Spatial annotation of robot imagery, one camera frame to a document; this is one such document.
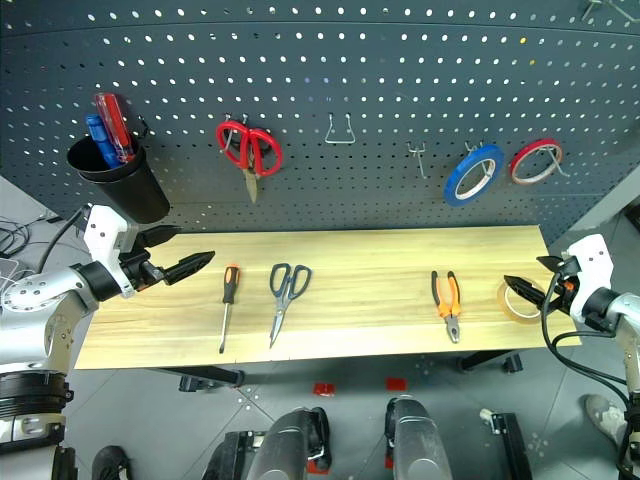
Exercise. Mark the grey white shoe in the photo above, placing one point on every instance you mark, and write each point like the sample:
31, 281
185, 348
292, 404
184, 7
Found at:
602, 415

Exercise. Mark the black table leg foot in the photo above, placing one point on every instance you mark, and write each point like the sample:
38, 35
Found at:
492, 361
210, 376

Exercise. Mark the red floor marker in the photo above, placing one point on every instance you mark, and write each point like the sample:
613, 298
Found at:
396, 384
323, 389

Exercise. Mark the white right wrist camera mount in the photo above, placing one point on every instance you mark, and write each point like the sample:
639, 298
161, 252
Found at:
592, 265

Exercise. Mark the orange black pliers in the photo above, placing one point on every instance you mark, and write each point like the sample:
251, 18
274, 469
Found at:
449, 307

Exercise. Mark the red tape roll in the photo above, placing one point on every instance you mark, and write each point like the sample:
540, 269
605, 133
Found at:
520, 172

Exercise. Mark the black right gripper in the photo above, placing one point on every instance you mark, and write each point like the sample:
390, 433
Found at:
565, 290

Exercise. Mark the dark rounded shape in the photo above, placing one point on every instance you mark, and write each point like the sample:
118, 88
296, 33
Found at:
110, 465

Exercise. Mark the small black pegboard hook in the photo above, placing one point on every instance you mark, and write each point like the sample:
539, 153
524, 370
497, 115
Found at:
144, 126

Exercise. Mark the metal tape hook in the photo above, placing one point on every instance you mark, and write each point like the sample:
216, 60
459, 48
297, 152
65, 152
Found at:
559, 165
481, 162

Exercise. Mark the clear tape roll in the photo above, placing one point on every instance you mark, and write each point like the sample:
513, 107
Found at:
506, 305

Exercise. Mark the metal scissors hook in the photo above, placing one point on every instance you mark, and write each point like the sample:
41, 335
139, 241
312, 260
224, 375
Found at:
228, 135

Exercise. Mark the grey metal hook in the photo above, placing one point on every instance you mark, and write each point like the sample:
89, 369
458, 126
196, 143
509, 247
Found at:
607, 9

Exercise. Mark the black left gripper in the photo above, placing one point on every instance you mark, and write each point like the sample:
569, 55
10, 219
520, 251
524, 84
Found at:
142, 270

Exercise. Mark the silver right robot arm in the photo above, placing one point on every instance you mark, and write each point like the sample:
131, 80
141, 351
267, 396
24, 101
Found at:
625, 320

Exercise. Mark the blue tape roll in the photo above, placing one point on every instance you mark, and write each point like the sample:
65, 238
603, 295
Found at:
452, 192

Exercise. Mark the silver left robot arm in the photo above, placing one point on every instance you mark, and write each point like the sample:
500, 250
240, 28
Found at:
35, 310

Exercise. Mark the grey robot leg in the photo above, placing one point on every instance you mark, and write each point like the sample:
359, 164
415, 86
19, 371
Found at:
417, 440
280, 445

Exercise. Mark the metal double-prong hook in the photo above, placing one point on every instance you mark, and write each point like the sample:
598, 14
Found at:
417, 155

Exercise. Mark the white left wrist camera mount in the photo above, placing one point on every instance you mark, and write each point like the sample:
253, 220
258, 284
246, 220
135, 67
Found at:
102, 235

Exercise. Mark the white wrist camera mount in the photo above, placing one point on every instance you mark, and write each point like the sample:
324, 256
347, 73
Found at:
102, 235
592, 265

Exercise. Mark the dark grey pegboard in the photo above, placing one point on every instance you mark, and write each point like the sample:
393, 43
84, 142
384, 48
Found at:
350, 65

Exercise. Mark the black plastic cup holder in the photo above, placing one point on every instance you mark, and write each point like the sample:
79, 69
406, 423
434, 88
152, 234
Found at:
130, 190

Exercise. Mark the orange black screwdriver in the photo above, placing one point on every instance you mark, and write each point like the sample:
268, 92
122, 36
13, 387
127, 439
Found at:
230, 285

